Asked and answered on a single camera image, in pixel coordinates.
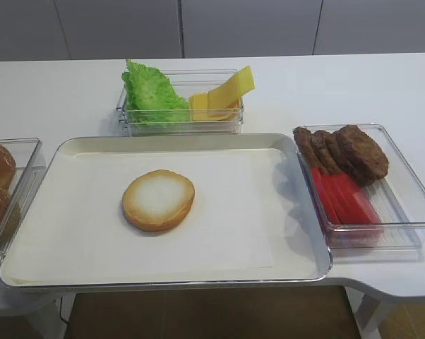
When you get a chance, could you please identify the green lettuce leaf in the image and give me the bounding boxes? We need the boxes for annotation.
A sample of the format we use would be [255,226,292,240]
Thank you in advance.
[121,59,190,126]

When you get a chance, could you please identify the flat yellow cheese slices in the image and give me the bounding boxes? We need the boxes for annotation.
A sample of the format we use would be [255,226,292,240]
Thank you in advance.
[188,93,242,122]

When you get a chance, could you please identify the upright yellow cheese slice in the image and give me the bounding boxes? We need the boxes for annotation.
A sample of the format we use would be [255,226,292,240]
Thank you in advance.
[208,66,255,109]

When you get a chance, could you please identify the clear lettuce and cheese bin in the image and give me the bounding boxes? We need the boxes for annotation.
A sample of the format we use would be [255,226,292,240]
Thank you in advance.
[116,69,244,136]

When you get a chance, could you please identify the bottom bun half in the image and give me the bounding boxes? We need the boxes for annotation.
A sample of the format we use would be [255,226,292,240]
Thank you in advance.
[121,169,196,232]

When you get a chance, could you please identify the metal serving tray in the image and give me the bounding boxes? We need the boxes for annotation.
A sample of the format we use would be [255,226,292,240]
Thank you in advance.
[0,133,332,292]

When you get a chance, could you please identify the rear brown meat patty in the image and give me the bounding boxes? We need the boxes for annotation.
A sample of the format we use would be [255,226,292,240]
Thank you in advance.
[294,126,322,168]

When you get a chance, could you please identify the brown meat patty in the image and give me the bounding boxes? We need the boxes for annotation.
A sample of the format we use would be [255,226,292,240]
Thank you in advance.
[335,125,389,186]
[325,133,347,172]
[311,130,339,174]
[294,126,322,168]

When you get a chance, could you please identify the red tomato slices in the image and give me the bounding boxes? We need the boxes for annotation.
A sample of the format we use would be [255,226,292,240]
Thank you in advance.
[311,167,381,225]

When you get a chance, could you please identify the white paper tray liner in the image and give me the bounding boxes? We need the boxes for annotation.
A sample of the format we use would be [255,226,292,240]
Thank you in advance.
[0,149,279,286]

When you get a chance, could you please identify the front brown meat patty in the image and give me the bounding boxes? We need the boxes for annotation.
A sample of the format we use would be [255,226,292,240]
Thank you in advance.
[335,125,389,186]

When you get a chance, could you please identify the clear patty and tomato bin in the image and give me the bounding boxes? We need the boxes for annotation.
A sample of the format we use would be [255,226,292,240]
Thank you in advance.
[297,124,425,262]

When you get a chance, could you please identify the clear bun bin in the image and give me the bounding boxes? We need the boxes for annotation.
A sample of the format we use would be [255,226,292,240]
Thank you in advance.
[0,138,46,264]

